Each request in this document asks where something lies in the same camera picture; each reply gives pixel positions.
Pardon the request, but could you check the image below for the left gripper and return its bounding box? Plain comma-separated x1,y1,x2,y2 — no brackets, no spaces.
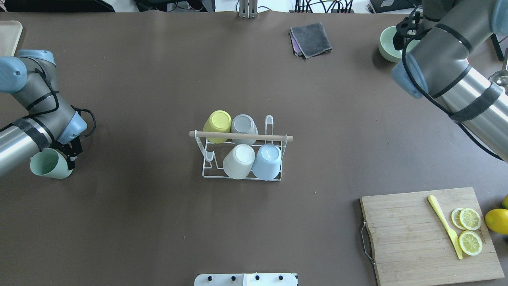
51,136,83,170

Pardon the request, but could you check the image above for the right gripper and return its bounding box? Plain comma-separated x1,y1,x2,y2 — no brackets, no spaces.
393,8,424,50

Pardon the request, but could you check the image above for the mint green cup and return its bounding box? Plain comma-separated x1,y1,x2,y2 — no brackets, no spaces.
30,148,72,179

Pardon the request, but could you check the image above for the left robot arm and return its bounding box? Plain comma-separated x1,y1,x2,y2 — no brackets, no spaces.
0,50,91,175

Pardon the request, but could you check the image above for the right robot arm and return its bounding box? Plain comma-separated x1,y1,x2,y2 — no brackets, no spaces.
391,0,508,161

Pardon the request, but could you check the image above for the yellow cup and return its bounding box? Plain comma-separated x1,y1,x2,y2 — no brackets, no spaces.
203,110,232,133

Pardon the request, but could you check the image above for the white cup holder rack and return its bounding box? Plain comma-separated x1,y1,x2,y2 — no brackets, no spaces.
189,110,293,182

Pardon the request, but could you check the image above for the cream white cup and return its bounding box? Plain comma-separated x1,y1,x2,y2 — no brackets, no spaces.
223,144,255,180

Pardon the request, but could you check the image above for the grey cup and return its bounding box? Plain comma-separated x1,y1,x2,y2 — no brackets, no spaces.
231,114,258,145

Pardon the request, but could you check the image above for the light blue cup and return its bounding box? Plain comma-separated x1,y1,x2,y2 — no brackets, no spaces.
252,144,282,180

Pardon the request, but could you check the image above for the green bowl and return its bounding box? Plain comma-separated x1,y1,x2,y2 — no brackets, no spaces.
379,26,402,63

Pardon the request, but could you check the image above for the grey cloth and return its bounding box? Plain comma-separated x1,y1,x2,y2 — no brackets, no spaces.
290,22,332,59

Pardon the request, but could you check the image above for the metal scoop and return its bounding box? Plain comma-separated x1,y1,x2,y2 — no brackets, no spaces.
488,48,508,94

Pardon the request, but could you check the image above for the purple cloth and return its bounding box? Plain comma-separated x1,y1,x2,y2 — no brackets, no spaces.
289,32,303,57

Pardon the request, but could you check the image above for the cream tray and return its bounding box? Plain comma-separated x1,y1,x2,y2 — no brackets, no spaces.
0,20,23,57

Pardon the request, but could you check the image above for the yellow plastic knife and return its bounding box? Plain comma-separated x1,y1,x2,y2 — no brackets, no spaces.
427,194,463,259

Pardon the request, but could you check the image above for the lemon slice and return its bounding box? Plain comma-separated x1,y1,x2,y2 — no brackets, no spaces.
458,230,483,256
450,208,481,231

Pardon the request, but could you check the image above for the yellow lemon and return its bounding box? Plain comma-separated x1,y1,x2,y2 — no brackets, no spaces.
484,209,508,235
501,195,508,209

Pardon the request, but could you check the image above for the wooden cutting board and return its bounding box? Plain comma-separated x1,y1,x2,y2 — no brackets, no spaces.
360,187,505,286

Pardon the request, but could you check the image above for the aluminium frame post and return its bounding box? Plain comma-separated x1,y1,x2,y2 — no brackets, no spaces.
238,0,259,19

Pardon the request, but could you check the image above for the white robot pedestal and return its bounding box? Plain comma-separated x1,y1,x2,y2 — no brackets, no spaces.
194,273,299,286

